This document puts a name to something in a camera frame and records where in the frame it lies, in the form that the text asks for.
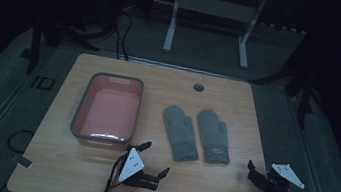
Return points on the white metal stand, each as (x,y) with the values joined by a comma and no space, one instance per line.
(214,7)

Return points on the grey table grommet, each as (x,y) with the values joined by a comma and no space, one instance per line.
(198,87)

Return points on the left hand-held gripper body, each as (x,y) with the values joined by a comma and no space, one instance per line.
(132,166)

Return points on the pink bin with grey rim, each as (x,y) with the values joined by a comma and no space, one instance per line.
(108,107)

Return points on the grey tape strip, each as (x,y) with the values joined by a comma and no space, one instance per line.
(22,161)

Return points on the plain grey mitten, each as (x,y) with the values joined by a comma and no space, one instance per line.
(180,134)

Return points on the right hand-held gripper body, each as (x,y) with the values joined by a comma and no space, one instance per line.
(275,184)

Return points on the black tripod stand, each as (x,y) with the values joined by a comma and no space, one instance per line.
(305,94)
(34,46)

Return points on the grey mitten with label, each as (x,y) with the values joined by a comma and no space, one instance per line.
(214,132)

